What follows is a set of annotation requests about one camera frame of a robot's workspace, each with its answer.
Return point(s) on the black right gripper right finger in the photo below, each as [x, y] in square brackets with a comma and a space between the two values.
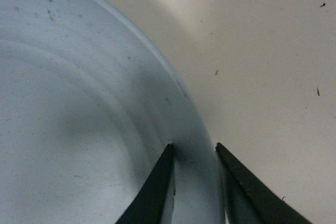
[247, 199]

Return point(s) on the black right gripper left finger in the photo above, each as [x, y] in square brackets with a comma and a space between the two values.
[154, 202]

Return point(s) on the light blue plate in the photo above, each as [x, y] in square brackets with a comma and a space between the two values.
[88, 105]

